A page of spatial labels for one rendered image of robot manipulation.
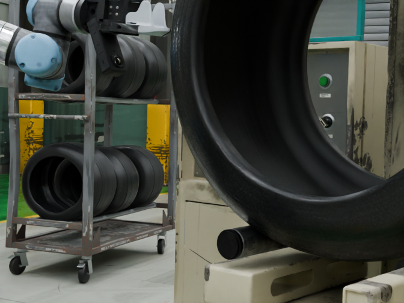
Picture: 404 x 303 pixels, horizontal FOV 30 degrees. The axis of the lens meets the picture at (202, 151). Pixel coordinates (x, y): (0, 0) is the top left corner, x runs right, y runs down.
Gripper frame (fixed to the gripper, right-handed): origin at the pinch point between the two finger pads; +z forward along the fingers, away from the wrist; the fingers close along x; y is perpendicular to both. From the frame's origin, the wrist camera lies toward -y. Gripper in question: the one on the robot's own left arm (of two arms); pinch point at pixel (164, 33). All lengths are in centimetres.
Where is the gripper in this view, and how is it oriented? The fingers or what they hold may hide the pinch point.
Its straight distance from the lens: 133.8
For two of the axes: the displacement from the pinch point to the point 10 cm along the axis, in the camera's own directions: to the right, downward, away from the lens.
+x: 6.4, -0.4, 7.7
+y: 1.1, -9.8, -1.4
